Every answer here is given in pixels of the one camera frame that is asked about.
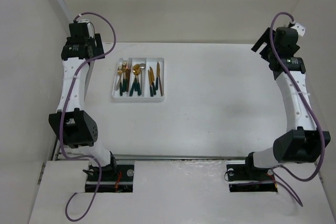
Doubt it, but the silver rose fork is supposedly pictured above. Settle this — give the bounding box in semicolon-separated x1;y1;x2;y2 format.
114;65;123;91

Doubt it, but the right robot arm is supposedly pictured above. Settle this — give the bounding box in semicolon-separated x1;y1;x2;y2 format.
243;22;331;179

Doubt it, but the silver spoon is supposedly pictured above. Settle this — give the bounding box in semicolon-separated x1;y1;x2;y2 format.
139;63;146;96

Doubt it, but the white cutlery tray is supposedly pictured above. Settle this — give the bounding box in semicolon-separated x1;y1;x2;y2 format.
112;58;165;103

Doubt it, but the gold knife green handle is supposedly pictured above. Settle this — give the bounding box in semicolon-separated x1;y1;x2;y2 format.
148;70;154;97
150;67;156;96
155;62;160;90

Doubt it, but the rose gold knife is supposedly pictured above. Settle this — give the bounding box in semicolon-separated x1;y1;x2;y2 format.
159;75;163;96

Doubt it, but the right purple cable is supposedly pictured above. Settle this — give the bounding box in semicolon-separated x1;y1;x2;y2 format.
269;12;325;207

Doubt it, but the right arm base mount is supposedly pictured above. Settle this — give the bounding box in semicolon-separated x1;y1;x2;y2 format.
224;163;278;193

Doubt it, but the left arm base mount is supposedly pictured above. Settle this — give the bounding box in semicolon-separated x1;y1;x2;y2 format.
83;164;134;193

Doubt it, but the gold fork green handle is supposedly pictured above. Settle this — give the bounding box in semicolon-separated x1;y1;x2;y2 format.
122;61;128;92

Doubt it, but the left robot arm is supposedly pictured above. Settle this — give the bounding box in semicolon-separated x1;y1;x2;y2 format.
48;19;118;180

